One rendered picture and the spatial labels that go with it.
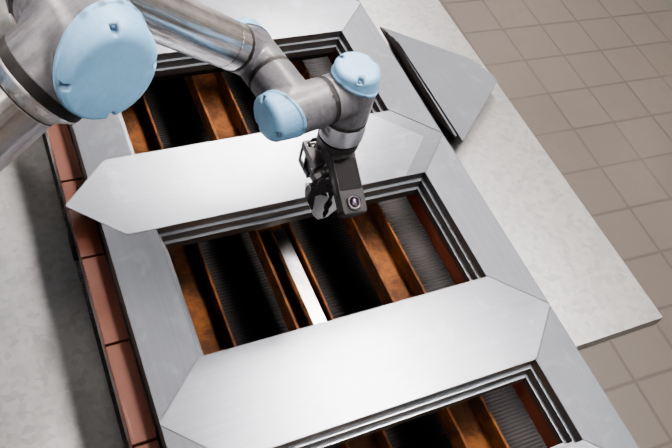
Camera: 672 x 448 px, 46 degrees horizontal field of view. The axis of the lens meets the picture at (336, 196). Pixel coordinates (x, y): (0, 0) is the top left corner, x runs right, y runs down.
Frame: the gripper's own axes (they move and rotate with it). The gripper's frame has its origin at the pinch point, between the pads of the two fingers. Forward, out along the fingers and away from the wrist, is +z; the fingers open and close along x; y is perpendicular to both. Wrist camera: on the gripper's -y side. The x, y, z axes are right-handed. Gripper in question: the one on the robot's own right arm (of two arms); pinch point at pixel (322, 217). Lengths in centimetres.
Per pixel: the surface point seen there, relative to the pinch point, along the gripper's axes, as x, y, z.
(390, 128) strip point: -26.1, 21.9, 5.7
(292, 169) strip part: -1.2, 16.2, 5.7
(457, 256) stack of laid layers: -26.9, -9.9, 9.3
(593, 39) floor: -200, 120, 92
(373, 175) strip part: -16.9, 10.8, 5.7
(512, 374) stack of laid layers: -23.5, -36.1, 7.6
